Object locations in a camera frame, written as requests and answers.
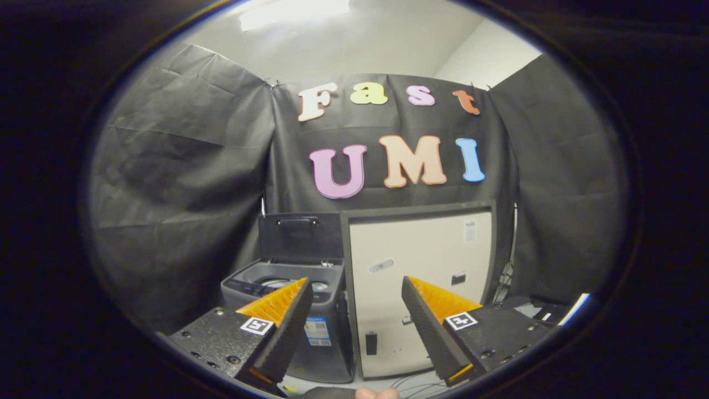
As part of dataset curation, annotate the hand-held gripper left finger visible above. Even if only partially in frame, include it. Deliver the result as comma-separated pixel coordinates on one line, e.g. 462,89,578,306
158,277,315,391

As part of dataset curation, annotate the beige cabinet with dark frame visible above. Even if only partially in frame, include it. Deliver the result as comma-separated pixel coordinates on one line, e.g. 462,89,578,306
339,201,497,380

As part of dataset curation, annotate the black tripod stand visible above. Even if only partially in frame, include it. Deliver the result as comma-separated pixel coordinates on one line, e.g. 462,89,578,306
493,205,518,305

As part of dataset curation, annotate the person's dark trouser leg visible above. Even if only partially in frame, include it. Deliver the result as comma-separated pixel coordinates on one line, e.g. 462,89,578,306
299,386,358,399

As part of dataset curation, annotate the black equipment case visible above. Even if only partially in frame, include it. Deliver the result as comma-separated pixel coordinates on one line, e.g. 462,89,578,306
499,295,571,328

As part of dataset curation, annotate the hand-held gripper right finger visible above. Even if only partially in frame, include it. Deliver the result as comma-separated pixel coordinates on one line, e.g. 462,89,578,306
401,275,554,387

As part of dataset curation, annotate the grey washing machine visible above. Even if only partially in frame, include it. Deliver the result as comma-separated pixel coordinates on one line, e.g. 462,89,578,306
220,258,355,384

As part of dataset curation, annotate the black backdrop cloth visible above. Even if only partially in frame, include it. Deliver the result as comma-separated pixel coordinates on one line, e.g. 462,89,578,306
89,44,629,333

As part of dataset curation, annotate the dark washing machine lid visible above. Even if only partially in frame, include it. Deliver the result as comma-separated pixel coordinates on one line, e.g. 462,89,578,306
258,213,345,264

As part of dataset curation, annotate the white board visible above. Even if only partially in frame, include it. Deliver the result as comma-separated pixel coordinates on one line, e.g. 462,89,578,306
557,293,592,328

